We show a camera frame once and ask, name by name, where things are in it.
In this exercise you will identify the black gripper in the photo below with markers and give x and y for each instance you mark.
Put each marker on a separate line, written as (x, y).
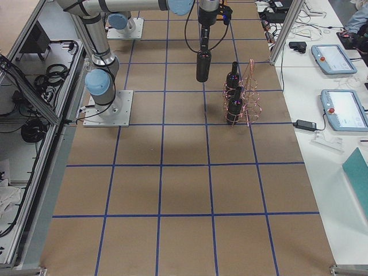
(206, 18)

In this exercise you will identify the dark wine bottle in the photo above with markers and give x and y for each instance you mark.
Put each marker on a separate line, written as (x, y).
(233, 77)
(234, 107)
(203, 65)

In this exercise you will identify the dark wine bottle front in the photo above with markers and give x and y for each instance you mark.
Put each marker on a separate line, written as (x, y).
(234, 107)

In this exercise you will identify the upper teach pendant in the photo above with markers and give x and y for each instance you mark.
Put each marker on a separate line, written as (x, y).
(332, 59)

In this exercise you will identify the teach pendant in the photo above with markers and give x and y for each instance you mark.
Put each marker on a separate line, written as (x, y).
(344, 110)
(332, 59)

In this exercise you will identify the black power adapter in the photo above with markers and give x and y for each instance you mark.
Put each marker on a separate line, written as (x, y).
(305, 125)

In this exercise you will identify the lower teach pendant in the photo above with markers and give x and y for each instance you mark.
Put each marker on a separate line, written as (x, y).
(344, 110)

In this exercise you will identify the clear acrylic stand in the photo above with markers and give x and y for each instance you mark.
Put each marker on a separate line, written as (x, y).
(335, 143)

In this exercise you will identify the teal book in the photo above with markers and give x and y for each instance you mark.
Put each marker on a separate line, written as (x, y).
(355, 167)

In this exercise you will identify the white cloth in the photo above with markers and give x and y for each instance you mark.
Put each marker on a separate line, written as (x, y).
(10, 195)

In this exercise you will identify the copper wire bottle basket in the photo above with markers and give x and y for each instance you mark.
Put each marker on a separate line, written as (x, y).
(251, 108)

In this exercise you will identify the aluminium frame post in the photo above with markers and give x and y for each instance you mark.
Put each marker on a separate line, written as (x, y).
(289, 21)

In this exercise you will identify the small black camera device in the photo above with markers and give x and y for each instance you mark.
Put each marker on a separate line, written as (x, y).
(298, 46)

